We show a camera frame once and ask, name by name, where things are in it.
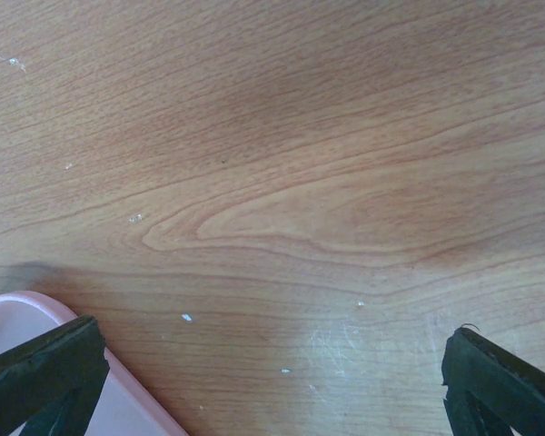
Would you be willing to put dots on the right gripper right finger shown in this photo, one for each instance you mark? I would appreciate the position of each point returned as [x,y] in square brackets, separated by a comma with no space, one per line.
[490,391]

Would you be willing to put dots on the pink plastic tray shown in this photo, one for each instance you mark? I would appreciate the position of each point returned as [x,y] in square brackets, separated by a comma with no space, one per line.
[125,406]

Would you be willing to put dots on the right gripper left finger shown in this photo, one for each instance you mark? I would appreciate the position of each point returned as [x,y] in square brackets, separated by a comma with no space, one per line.
[51,384]

